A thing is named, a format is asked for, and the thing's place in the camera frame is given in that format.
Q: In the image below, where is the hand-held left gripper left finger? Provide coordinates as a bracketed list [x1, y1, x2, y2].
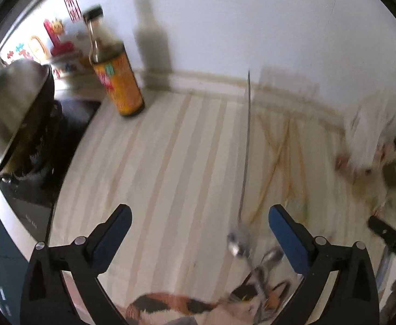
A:
[20, 204, 132, 325]

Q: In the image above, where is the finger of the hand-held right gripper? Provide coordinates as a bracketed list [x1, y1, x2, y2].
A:
[368, 216, 396, 265]

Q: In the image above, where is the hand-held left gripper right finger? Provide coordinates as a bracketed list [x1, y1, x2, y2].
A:
[268, 204, 379, 325]

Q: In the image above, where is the long-handled metal spoon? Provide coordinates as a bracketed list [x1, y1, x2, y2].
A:
[227, 70, 253, 258]

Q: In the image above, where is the small metal spoon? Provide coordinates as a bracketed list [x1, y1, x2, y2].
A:
[250, 248, 284, 280]

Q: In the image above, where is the wooden chopstick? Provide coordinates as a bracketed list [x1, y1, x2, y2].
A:
[258, 114, 291, 193]
[293, 118, 309, 200]
[249, 118, 291, 222]

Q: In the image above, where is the calico cat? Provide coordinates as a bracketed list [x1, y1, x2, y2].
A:
[124, 274, 303, 325]

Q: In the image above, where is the white calico plush right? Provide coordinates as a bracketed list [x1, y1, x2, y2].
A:
[335, 90, 396, 210]

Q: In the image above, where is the black wok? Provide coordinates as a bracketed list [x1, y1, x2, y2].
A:
[0, 69, 65, 185]

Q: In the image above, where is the black glass stove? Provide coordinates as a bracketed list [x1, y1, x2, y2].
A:
[0, 97, 103, 208]

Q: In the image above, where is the yellow label sauce bottle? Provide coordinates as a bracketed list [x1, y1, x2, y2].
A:
[83, 5, 146, 117]

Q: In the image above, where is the steel wok pan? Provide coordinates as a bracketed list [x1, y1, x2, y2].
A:
[0, 59, 54, 174]

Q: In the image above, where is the white printed container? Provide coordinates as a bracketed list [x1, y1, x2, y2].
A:
[50, 50, 94, 79]

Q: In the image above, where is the red hanging decoration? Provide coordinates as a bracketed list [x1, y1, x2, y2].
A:
[43, 18, 76, 58]

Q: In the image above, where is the red and white sign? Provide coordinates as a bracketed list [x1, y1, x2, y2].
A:
[63, 0, 83, 23]

